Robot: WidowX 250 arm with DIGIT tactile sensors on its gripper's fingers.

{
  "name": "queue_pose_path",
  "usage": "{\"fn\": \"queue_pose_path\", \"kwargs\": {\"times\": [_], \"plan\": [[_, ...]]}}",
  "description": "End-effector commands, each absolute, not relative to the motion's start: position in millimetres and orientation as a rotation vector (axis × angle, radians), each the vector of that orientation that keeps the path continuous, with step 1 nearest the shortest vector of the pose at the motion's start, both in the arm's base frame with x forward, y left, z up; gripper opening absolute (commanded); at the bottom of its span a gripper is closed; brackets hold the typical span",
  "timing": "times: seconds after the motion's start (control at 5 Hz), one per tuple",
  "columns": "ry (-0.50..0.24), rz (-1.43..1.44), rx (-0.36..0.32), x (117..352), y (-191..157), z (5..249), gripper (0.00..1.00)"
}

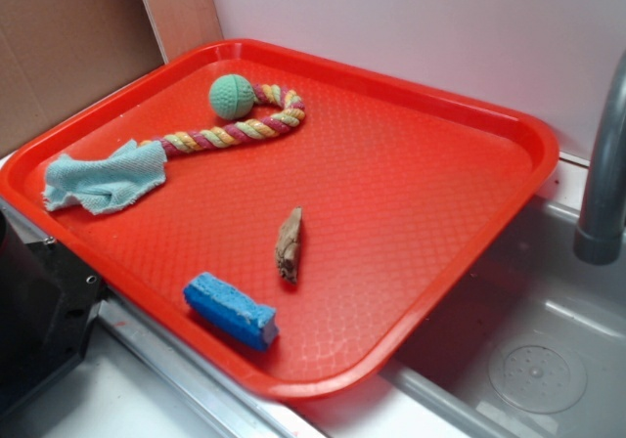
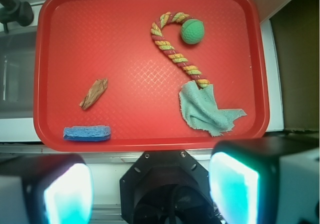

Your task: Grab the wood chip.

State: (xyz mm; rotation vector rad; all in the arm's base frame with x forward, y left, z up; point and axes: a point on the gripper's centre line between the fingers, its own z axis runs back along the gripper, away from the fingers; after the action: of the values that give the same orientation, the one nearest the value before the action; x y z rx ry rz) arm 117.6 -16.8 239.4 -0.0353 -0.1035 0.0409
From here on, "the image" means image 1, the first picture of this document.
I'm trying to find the grey toy sink basin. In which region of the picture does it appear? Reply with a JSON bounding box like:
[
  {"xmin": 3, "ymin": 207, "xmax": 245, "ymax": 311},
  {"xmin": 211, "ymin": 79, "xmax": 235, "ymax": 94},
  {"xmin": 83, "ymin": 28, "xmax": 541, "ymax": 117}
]
[{"xmin": 299, "ymin": 198, "xmax": 625, "ymax": 437}]

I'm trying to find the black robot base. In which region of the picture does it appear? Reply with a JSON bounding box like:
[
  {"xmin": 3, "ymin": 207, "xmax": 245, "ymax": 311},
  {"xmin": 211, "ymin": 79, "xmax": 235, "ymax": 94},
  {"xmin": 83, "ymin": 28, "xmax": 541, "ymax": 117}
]
[{"xmin": 1, "ymin": 215, "xmax": 103, "ymax": 418}]

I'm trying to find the brown cardboard panel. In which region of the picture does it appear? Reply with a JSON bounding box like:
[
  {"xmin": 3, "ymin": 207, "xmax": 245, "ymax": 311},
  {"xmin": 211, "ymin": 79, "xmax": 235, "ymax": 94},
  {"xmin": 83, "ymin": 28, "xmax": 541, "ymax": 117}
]
[{"xmin": 1, "ymin": 0, "xmax": 222, "ymax": 155}]

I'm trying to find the brown wood chip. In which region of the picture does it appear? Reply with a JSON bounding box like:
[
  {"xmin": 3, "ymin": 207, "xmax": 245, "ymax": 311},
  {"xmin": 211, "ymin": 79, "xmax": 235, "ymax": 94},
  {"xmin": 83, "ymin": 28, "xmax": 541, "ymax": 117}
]
[{"xmin": 275, "ymin": 206, "xmax": 302, "ymax": 285}]

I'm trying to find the red plastic tray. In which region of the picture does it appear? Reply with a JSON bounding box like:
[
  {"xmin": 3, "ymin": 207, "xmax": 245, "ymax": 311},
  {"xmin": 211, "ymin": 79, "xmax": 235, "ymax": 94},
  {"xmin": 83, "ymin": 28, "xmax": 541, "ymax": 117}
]
[{"xmin": 1, "ymin": 40, "xmax": 559, "ymax": 401}]

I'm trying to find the grey faucet spout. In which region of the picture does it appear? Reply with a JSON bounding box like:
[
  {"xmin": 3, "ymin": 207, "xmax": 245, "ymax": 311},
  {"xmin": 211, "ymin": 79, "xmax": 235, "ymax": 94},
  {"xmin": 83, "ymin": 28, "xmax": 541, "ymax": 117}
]
[{"xmin": 573, "ymin": 57, "xmax": 625, "ymax": 265}]

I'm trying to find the green ball rope toy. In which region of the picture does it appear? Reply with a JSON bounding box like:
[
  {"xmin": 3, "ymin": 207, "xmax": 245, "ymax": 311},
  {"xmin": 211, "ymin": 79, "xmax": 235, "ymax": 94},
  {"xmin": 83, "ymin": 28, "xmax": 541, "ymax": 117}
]
[{"xmin": 155, "ymin": 74, "xmax": 306, "ymax": 157}]

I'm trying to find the blue sponge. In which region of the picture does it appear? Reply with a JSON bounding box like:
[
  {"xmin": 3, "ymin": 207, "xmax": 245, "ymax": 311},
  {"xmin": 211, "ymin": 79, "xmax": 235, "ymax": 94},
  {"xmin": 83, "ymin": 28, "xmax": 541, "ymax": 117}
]
[{"xmin": 183, "ymin": 273, "xmax": 279, "ymax": 351}]

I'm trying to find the light blue cloth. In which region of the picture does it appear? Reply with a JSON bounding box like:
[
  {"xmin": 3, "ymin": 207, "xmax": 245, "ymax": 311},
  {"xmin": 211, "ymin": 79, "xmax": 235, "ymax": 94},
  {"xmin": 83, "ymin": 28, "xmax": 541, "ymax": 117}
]
[{"xmin": 42, "ymin": 140, "xmax": 167, "ymax": 215}]

